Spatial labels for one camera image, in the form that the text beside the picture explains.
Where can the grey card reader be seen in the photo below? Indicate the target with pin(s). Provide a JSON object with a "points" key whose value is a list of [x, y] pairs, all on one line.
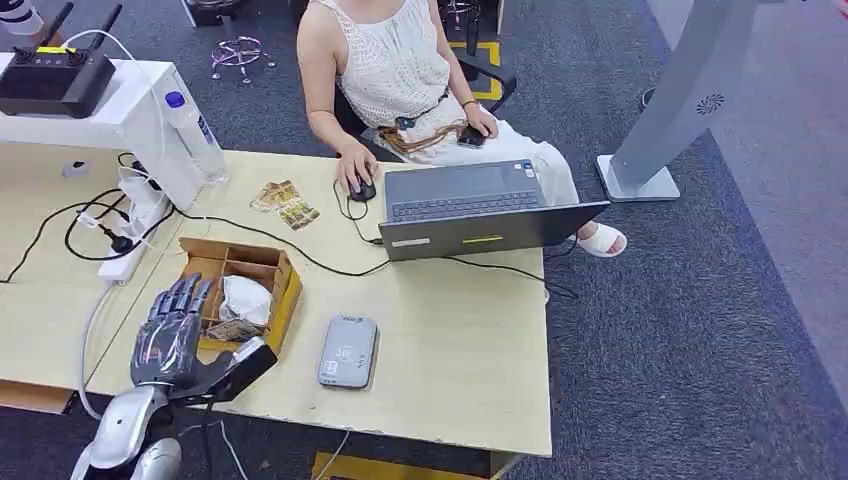
{"points": [[348, 351]]}

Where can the black router with antennas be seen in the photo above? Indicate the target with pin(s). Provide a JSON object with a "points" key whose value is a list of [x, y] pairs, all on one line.
{"points": [[56, 79]]}

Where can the person's right hand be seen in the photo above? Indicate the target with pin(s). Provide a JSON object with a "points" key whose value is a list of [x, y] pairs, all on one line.
{"points": [[354, 162]]}

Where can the white power strip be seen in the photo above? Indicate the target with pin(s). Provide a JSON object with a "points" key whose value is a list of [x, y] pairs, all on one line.
{"points": [[129, 262]]}

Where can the brown box under desk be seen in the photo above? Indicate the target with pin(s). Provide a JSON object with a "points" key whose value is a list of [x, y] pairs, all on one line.
{"points": [[33, 396]]}

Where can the black office chair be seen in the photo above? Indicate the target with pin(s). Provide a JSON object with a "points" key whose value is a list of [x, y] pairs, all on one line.
{"points": [[493, 83]]}

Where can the black wheeled stand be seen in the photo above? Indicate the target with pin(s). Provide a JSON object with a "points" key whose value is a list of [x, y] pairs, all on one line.
{"points": [[464, 16]]}

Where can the person's left hand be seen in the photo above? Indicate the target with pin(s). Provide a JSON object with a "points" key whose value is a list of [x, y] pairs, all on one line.
{"points": [[480, 119]]}

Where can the clear blue-capped water bottle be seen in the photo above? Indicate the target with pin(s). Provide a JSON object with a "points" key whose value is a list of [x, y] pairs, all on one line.
{"points": [[197, 140]]}

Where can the white cylindrical object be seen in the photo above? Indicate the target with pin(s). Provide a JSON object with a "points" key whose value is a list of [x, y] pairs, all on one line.
{"points": [[20, 16]]}

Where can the gold printed card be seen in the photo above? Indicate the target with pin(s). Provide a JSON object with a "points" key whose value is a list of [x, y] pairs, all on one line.
{"points": [[233, 330]]}

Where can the chrome star chair base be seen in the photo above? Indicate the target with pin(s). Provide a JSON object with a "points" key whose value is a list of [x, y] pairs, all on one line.
{"points": [[240, 54]]}

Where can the black phone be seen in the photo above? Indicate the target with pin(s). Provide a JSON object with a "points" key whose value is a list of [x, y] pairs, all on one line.
{"points": [[470, 138]]}

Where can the person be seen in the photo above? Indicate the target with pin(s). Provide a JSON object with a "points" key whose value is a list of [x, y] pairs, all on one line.
{"points": [[397, 66]]}

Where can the crumpled white bag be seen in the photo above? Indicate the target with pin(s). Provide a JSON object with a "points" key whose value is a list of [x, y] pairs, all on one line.
{"points": [[245, 299]]}

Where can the grey laptop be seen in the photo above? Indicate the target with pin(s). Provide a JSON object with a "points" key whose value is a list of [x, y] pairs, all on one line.
{"points": [[464, 228]]}

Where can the grey pillar stand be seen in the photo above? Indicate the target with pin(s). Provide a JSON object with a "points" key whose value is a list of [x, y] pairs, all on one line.
{"points": [[689, 79]]}

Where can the yellow box under desk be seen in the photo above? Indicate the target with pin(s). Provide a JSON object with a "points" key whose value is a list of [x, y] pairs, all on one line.
{"points": [[371, 469]]}

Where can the divided wooden card box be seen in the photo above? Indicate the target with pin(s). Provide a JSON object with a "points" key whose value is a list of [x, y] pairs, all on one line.
{"points": [[281, 311]]}

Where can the dark printed card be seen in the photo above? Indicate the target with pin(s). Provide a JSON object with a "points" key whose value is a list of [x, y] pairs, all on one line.
{"points": [[299, 214]]}

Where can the black round base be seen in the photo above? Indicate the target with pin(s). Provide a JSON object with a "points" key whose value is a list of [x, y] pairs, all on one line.
{"points": [[212, 8]]}

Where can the brown printed card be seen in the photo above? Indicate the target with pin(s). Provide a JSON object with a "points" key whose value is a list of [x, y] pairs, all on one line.
{"points": [[272, 195]]}

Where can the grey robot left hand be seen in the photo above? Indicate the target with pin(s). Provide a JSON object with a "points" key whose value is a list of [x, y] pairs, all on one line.
{"points": [[166, 344]]}

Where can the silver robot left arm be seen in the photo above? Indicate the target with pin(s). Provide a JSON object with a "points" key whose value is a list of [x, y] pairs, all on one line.
{"points": [[122, 424]]}

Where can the black power plug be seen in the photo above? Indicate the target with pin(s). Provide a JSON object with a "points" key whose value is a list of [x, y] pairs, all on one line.
{"points": [[121, 244]]}

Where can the white desk shelf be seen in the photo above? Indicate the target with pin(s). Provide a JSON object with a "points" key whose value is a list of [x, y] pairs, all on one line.
{"points": [[119, 112]]}

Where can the black computer mouse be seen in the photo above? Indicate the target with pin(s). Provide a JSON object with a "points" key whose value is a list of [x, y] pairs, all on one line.
{"points": [[364, 192]]}

